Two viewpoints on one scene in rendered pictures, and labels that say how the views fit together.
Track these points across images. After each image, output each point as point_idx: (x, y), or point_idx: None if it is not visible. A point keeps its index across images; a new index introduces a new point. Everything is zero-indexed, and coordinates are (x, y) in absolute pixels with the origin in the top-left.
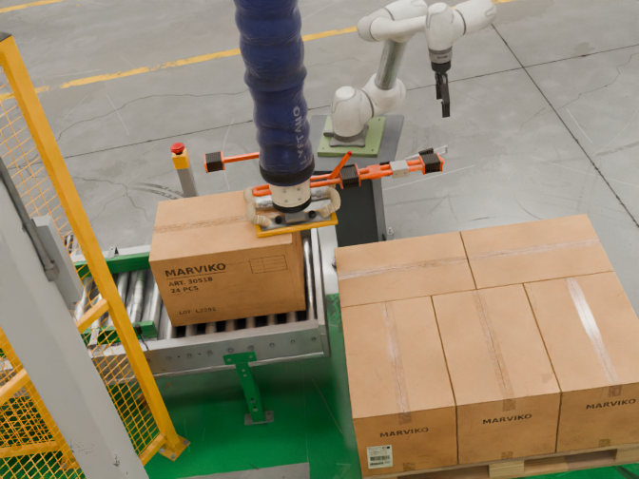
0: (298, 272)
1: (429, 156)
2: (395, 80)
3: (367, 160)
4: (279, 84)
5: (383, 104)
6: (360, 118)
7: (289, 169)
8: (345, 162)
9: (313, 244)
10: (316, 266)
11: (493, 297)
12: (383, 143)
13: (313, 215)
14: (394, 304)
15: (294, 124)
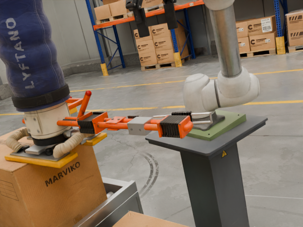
0: (26, 208)
1: (176, 116)
2: (234, 66)
3: (199, 141)
4: None
5: (227, 92)
6: (204, 102)
7: (17, 92)
8: (84, 102)
9: (108, 198)
10: (85, 217)
11: None
12: (227, 132)
13: (47, 152)
14: None
15: (8, 37)
